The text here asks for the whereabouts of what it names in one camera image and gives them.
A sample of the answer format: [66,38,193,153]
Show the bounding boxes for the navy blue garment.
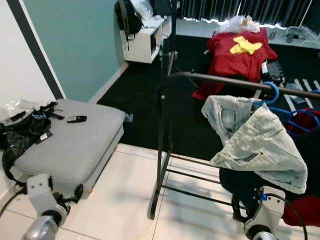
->
[219,167,266,213]

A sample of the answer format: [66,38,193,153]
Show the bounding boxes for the blue plastic hanger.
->
[277,106,320,136]
[260,81,281,108]

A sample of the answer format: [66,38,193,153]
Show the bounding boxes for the light denim shorts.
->
[201,95,308,195]

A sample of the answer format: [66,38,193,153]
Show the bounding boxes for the small black phone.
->
[66,115,87,124]

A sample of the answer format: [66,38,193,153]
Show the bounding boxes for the clear plastic bag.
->
[0,97,38,121]

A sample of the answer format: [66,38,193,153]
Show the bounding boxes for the black metal clothes rack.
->
[149,71,320,221]

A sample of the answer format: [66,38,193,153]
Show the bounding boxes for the large red shirt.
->
[192,27,278,101]

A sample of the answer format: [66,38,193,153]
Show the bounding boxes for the yellow cloth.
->
[229,36,263,56]

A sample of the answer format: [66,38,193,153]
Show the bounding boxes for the white shelf unit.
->
[120,15,173,64]

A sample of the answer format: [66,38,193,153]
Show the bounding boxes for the white plastic bag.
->
[215,15,261,35]

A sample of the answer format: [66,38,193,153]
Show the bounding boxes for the black backpack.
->
[114,0,143,36]

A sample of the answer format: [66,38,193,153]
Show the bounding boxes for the black stand pole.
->
[167,0,181,81]

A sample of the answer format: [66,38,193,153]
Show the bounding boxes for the dark pleated curtain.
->
[175,0,320,28]

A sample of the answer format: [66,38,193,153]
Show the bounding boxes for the small black bag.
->
[150,0,173,16]

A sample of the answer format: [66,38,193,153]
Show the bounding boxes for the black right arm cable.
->
[262,192,308,240]

